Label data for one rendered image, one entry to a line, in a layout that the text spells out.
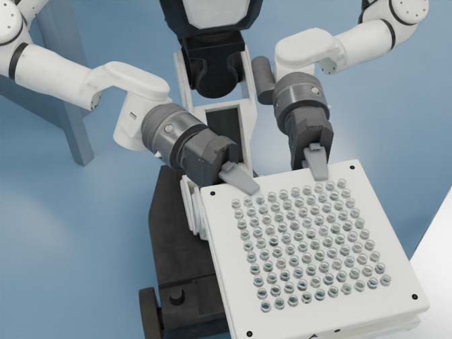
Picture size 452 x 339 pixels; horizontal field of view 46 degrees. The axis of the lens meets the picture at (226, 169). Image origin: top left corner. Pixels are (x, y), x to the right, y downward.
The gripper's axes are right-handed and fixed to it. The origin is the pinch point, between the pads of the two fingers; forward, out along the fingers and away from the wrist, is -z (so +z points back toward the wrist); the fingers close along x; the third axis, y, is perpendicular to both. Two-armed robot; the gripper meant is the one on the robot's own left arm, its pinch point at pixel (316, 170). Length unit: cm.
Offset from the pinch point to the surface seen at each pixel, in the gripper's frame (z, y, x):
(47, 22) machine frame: 96, 62, 35
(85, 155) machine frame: 97, 63, 98
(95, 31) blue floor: 186, 66, 101
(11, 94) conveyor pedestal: 136, 99, 97
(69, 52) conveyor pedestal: 125, 66, 68
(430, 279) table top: -10.4, -19.5, 18.1
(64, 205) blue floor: 76, 71, 104
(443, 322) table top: -17.9, -19.0, 18.3
